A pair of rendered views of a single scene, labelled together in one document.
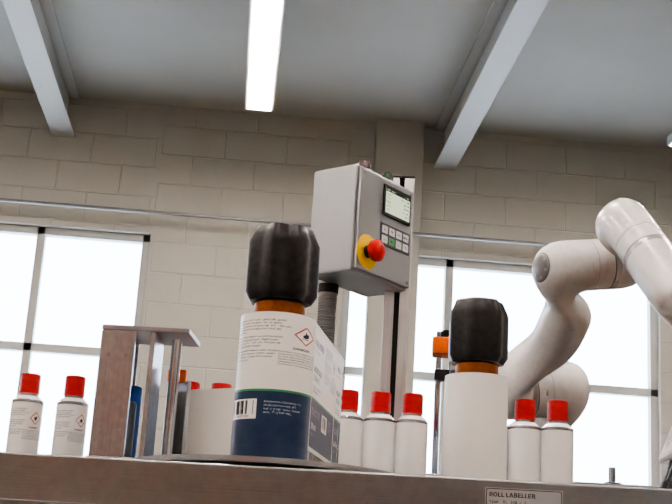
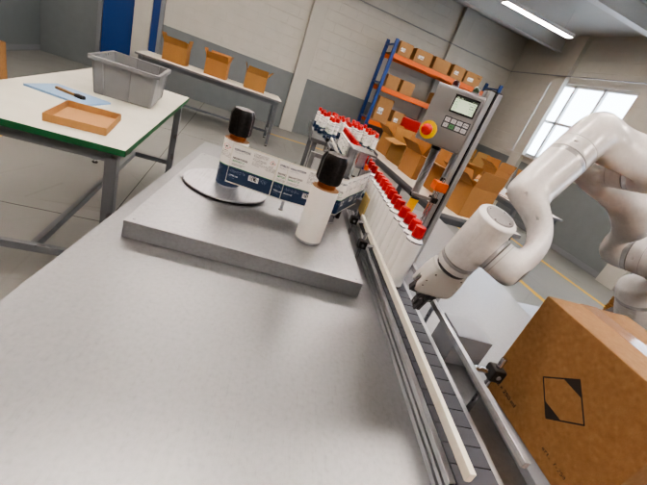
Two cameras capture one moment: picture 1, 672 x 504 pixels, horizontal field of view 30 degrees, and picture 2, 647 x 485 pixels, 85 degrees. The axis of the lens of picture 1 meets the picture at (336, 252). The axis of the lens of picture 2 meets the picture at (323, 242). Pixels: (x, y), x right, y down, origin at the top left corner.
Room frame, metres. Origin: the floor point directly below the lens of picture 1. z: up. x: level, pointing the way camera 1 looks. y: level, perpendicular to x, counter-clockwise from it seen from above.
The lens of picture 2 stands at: (1.50, -1.26, 1.36)
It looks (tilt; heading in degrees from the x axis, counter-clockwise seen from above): 24 degrees down; 74
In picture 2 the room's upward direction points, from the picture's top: 21 degrees clockwise
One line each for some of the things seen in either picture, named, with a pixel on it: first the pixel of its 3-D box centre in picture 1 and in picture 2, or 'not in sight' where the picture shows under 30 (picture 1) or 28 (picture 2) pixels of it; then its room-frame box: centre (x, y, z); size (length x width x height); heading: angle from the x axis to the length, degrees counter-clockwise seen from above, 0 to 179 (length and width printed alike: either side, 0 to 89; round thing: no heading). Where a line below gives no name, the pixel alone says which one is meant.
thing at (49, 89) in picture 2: not in sight; (69, 94); (0.45, 1.03, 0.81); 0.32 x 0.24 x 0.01; 170
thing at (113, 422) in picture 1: (145, 417); (353, 177); (1.95, 0.28, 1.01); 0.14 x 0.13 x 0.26; 87
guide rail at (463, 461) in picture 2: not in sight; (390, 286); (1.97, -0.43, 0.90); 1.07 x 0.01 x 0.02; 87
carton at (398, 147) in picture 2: not in sight; (404, 148); (3.09, 2.62, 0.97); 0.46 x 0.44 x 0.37; 99
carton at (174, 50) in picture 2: not in sight; (176, 49); (-0.02, 5.23, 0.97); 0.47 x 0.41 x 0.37; 90
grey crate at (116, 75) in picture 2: not in sight; (133, 79); (0.59, 1.56, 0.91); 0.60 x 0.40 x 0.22; 98
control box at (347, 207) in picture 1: (362, 231); (452, 119); (2.11, -0.05, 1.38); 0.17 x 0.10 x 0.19; 142
